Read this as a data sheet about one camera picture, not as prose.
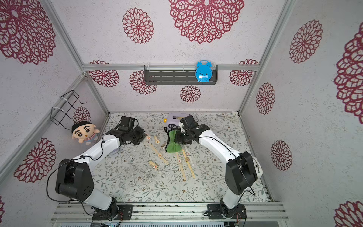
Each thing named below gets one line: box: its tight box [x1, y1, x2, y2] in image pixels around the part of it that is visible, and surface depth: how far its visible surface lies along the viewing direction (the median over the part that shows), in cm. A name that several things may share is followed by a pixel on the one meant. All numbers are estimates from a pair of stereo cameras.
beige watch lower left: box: [148, 159, 159, 170], surface depth 91 cm
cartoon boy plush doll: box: [71, 121, 101, 146], surface depth 85 cm
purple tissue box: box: [163, 112, 191, 131], surface depth 108 cm
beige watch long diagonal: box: [149, 143, 170, 166], surface depth 97 cm
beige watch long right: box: [181, 149, 196, 179], surface depth 93 cm
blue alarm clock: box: [195, 60, 213, 83], surface depth 91 cm
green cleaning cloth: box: [165, 129, 183, 154], surface depth 83 cm
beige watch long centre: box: [175, 152, 187, 182], surface depth 92 cm
